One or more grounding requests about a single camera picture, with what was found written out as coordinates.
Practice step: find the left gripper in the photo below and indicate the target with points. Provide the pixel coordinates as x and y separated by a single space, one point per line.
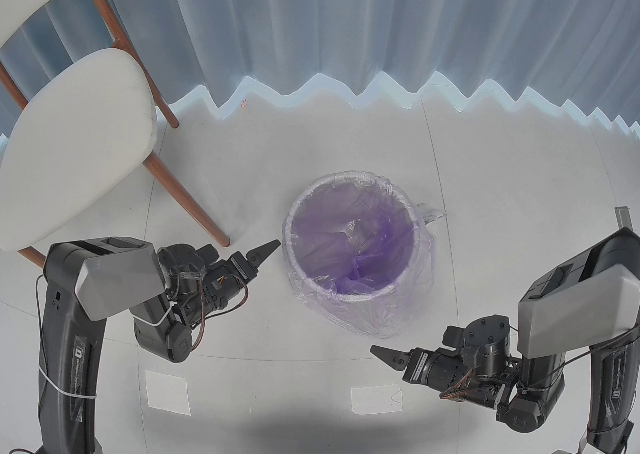
225 287

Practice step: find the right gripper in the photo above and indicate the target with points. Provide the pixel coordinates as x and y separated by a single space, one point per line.
440 369

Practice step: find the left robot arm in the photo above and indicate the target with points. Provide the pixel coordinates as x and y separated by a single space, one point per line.
65 322

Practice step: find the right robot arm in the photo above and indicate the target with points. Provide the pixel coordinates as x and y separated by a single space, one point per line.
555 322

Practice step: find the white trash bin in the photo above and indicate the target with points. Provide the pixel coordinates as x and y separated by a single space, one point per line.
382 313

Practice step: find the purple plastic bag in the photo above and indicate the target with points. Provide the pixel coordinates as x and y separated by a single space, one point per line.
362 247

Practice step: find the white cushioned wooden chair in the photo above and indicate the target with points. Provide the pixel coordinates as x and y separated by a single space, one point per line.
75 142

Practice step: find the pale blue curtain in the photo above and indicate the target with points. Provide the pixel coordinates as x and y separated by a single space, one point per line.
350 17

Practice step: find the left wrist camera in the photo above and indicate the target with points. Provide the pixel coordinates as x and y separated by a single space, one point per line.
207 253

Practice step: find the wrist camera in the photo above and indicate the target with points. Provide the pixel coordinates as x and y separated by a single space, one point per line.
452 336
207 253

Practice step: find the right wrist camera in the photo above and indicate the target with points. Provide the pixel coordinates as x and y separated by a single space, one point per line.
452 336

